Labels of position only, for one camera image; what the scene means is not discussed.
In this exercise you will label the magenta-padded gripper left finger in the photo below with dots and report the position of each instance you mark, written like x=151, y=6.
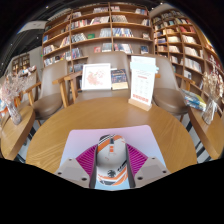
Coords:
x=86, y=161

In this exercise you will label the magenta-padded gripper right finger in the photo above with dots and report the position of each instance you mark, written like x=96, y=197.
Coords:
x=137, y=161

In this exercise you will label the white and orange computer mouse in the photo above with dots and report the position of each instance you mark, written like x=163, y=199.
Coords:
x=111, y=156

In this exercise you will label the pink-blue gradient mouse pad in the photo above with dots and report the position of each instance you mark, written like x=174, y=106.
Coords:
x=83, y=140

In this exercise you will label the beige padded chair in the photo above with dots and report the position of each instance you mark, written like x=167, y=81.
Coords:
x=50, y=100
x=170, y=96
x=106, y=58

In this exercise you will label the round wooden side table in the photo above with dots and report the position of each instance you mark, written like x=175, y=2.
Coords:
x=16, y=136

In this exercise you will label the white sign on wooden base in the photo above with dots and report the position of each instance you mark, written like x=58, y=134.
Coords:
x=142, y=83

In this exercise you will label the stack of magazines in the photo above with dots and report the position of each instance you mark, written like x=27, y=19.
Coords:
x=194, y=100

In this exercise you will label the dark cover book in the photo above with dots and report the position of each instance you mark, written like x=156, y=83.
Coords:
x=119, y=78

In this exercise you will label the glass vase with pink flowers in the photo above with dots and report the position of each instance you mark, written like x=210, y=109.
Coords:
x=15, y=115

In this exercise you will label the white framed floral picture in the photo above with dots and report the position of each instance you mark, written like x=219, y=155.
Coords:
x=96, y=76

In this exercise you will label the glass vase with dried flowers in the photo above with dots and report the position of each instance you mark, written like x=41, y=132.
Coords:
x=209, y=113

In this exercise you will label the small distant wooden bookshelf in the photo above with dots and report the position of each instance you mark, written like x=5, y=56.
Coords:
x=20, y=63

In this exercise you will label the tall curved wooden bookshelf unit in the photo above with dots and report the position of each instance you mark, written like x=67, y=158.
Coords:
x=186, y=43

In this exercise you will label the wide wooden bookshelf unit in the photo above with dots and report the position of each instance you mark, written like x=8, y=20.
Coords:
x=96, y=30

